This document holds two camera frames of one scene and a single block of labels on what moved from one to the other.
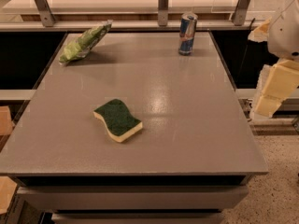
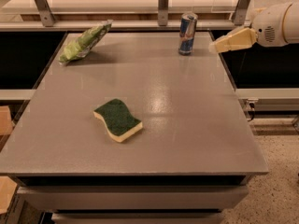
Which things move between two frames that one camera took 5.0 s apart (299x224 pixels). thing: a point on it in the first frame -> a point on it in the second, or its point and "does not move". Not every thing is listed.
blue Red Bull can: (187, 33) does not move
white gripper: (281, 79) -> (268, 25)
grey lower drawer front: (137, 218) does not move
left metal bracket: (45, 13) does not move
